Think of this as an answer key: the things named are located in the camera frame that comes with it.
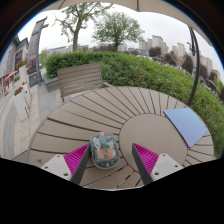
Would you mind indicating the distant apartment buildings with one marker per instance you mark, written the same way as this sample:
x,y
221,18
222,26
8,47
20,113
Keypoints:
x,y
156,41

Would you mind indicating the transparent green computer mouse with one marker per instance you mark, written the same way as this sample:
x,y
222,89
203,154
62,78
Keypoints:
x,y
104,151

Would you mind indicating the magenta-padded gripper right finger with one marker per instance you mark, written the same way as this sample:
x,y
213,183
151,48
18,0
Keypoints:
x,y
164,164

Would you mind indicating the white planter box with flowers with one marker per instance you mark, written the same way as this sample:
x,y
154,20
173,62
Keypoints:
x,y
22,74
20,105

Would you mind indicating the beige patio umbrella canopy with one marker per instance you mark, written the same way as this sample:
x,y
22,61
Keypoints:
x,y
140,3

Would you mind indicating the thin-crowned tree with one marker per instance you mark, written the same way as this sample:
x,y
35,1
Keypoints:
x,y
75,26

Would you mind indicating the grey storefront building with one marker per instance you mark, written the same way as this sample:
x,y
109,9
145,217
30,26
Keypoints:
x,y
8,63

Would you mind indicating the blue mouse pad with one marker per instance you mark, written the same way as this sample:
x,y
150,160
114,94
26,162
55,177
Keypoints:
x,y
187,125

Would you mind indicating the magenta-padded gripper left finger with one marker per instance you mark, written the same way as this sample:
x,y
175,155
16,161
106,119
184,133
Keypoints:
x,y
59,165

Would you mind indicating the green hedge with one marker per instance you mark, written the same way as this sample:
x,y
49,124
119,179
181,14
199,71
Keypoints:
x,y
143,71

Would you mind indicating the brown slatted outdoor chair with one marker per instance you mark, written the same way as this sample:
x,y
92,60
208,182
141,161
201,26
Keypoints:
x,y
80,78

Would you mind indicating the tall grey sign pillar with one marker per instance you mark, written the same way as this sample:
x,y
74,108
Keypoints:
x,y
33,46

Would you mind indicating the round-crowned tree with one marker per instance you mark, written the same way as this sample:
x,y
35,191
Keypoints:
x,y
116,28

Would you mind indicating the dark curved umbrella pole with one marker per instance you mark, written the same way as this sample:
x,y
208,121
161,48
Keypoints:
x,y
196,66

